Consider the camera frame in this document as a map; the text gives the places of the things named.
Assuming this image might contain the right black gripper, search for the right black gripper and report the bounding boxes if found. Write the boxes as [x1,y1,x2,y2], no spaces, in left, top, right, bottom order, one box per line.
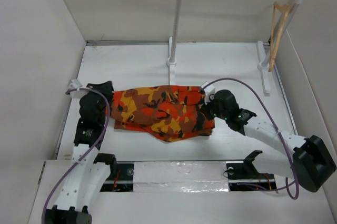
[199,94,229,122]

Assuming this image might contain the orange camouflage trousers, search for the orange camouflage trousers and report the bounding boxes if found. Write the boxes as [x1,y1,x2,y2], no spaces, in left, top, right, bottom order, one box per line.
[110,85,215,142]

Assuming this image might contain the wooden clothes hanger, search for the wooden clothes hanger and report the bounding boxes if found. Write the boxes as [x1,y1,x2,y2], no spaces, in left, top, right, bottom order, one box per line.
[268,1,291,72]

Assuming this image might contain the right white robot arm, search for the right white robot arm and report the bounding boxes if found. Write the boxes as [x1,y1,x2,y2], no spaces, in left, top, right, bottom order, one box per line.
[202,87,336,192]

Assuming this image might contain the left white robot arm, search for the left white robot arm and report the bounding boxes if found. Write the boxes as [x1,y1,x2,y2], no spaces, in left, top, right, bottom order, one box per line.
[41,79,117,223]

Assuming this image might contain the white and silver clothes rack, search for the white and silver clothes rack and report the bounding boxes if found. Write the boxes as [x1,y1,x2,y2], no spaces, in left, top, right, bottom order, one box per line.
[166,0,304,96]

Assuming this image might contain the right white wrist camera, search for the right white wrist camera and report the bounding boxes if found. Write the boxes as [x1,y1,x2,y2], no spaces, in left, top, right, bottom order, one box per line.
[200,82,216,105]

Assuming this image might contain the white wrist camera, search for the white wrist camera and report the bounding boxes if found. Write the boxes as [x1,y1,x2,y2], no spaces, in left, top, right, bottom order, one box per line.
[200,82,216,105]
[65,79,87,99]

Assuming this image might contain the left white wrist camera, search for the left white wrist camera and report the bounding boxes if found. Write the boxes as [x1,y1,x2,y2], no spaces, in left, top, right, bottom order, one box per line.
[65,79,87,99]

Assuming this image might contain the black base rail with foil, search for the black base rail with foil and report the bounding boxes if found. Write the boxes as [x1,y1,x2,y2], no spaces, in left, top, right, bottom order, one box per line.
[101,160,276,193]

